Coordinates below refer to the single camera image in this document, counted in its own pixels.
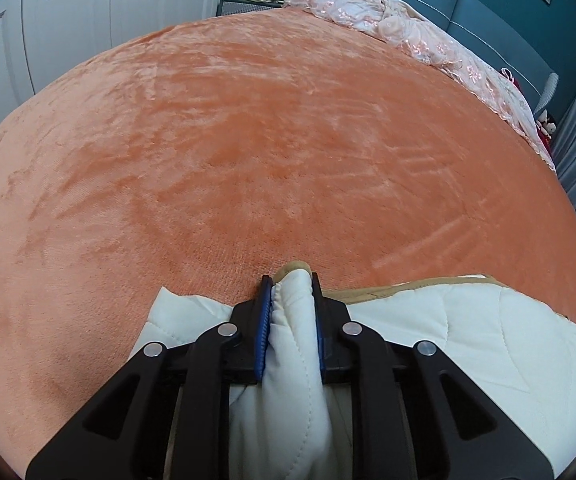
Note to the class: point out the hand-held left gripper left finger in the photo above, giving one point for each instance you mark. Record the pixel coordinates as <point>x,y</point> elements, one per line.
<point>265,325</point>

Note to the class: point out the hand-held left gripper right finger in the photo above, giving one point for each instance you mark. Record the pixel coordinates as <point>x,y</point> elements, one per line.
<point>319,340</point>

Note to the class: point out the cream quilted jacket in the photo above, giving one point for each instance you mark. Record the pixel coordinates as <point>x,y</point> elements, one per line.
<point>468,340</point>

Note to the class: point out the orange plush blanket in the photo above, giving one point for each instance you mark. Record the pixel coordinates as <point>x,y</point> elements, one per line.
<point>248,150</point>

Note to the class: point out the red plush toys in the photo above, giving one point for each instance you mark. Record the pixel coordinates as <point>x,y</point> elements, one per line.
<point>547,130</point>

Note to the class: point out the dark nightstand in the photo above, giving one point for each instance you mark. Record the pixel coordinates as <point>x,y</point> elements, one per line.
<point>248,7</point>

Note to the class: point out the pink floral quilt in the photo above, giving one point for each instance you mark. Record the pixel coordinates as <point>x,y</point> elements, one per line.
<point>398,25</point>

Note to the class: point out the red bag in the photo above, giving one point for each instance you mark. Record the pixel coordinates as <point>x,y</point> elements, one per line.
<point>510,77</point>

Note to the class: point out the white wardrobe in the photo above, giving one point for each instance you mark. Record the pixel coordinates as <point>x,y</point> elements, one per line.
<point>93,20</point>

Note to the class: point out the blue upholstered headboard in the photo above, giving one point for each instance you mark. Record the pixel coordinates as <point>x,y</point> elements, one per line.
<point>498,25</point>

